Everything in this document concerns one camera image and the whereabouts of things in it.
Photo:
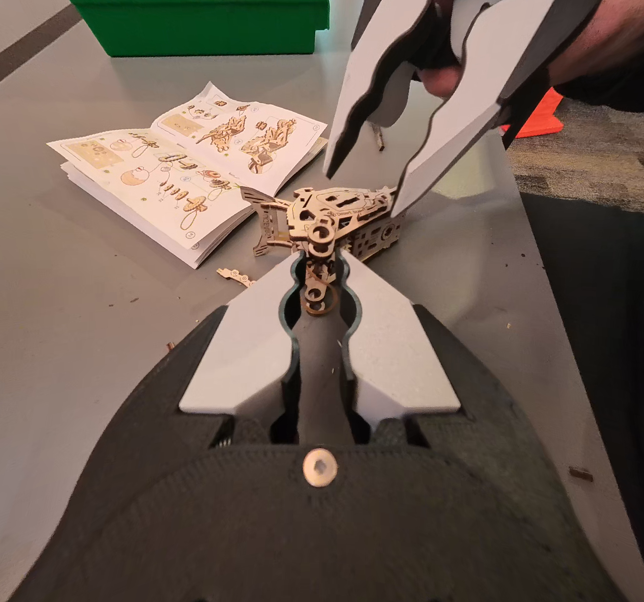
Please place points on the small wooden key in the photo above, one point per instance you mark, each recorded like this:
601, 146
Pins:
316, 292

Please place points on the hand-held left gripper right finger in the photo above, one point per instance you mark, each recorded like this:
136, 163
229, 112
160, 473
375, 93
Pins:
402, 360

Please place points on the toothed wooden strip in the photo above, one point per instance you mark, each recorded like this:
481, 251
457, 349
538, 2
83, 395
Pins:
236, 277

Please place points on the green plastic bin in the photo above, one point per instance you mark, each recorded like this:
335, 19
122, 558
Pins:
201, 18

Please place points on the person's right forearm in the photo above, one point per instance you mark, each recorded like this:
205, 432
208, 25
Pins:
603, 95

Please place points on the orange traffic cone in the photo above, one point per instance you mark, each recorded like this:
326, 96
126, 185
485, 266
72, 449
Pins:
541, 116

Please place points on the small dark wooden piece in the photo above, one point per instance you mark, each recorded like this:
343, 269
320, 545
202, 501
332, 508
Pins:
581, 472

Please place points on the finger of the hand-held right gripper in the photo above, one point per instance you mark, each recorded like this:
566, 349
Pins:
372, 58
493, 58

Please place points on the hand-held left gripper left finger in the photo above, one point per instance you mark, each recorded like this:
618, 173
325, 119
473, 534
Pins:
236, 360

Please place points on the person's right hand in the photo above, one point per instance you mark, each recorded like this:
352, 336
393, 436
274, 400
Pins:
609, 33

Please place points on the open instruction booklet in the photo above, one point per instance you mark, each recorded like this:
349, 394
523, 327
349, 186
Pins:
151, 169

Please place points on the small dark wooden stick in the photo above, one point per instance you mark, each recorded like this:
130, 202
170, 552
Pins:
378, 138

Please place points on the wooden mechanical model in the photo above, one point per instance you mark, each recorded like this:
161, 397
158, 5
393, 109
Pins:
352, 209

